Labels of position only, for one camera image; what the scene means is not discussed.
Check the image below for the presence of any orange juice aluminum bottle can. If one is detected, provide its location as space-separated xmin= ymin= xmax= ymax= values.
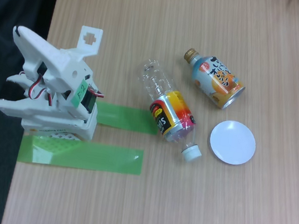
xmin=177 ymin=46 xmax=251 ymax=112

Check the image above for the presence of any small white round plate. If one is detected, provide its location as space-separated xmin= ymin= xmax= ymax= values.
xmin=205 ymin=117 xmax=260 ymax=169

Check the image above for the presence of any clear plastic bottle orange label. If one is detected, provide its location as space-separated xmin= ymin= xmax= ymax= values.
xmin=127 ymin=57 xmax=215 ymax=165

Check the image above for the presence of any long green tape strip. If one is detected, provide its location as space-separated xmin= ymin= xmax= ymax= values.
xmin=17 ymin=131 xmax=145 ymax=181

